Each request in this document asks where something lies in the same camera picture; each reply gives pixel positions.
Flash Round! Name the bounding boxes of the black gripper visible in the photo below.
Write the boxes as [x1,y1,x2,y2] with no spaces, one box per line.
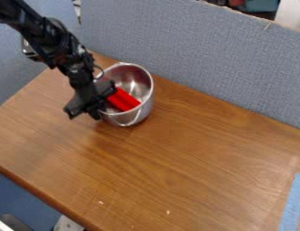
[60,61,117,120]

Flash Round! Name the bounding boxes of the red block object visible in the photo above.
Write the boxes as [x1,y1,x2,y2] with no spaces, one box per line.
[105,88,140,112]

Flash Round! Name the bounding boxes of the metal pot with handles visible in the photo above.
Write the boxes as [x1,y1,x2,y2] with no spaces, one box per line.
[99,62,155,127]

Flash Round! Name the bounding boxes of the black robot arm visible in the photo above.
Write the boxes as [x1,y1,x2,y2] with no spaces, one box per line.
[0,0,116,120]

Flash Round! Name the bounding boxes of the blue tape strip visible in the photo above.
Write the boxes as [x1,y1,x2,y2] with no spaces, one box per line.
[278,173,300,231]

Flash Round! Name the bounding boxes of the blue fabric partition wall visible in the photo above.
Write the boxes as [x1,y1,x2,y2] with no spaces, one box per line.
[0,0,300,131]

